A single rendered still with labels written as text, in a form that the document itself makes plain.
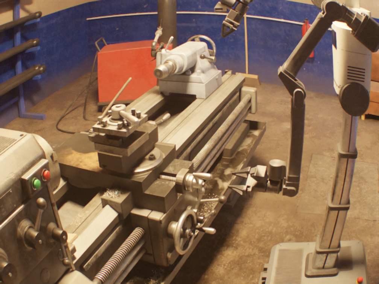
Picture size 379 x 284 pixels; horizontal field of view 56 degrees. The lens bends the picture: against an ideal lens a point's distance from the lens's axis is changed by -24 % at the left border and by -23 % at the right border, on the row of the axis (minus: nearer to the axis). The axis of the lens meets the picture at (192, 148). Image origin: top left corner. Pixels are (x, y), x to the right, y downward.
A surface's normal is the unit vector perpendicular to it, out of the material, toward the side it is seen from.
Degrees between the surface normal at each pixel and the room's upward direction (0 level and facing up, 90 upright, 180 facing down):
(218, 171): 0
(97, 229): 36
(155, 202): 90
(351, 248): 0
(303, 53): 91
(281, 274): 0
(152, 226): 90
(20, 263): 90
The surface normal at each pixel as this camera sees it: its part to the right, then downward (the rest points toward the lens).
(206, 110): 0.52, -0.65
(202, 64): 0.87, -0.18
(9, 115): 0.93, 0.14
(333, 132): -0.03, -0.90
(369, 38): -0.20, 0.43
